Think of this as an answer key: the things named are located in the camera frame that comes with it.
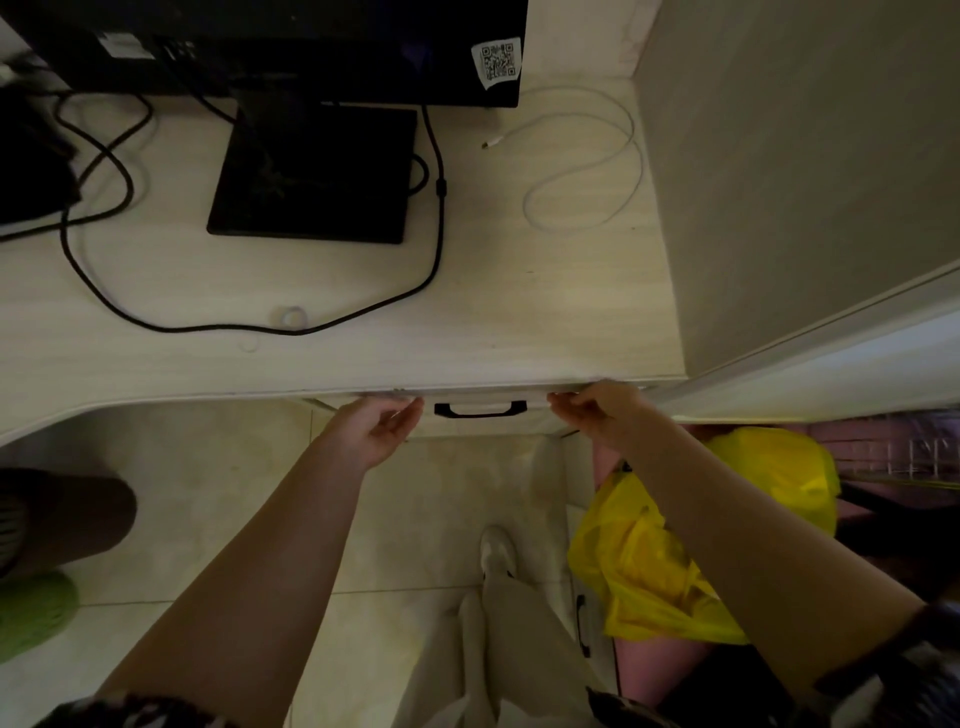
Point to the white shoe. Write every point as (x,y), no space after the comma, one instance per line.
(497,551)

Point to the white code sticker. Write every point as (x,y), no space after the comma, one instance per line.
(496,61)

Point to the person's left hand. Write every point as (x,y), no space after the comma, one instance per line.
(366,435)

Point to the white drawer cabinet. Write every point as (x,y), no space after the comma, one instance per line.
(581,540)

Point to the person's left forearm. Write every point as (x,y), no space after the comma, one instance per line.
(247,592)

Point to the yellow plastic bag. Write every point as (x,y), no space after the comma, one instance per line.
(645,562)

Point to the person's right hand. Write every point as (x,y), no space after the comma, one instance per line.
(611,412)

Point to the pink bin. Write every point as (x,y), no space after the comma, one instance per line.
(660,667)

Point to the person's right thumb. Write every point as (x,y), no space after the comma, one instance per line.
(568,406)

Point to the person's right forearm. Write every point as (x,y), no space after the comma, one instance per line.
(757,555)

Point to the person's left thumb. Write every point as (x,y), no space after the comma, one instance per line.
(409,418)

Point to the white label sticker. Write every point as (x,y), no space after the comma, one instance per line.
(126,46)

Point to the black bag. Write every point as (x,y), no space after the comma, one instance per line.
(34,161)

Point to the black computer monitor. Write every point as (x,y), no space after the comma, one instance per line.
(300,45)

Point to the beige trousers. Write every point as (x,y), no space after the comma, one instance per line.
(525,660)

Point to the green slipper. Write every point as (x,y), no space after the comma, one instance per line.
(34,611)

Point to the black monitor stand base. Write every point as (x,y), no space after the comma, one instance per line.
(315,176)

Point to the clear plastic rack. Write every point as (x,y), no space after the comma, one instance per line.
(900,450)

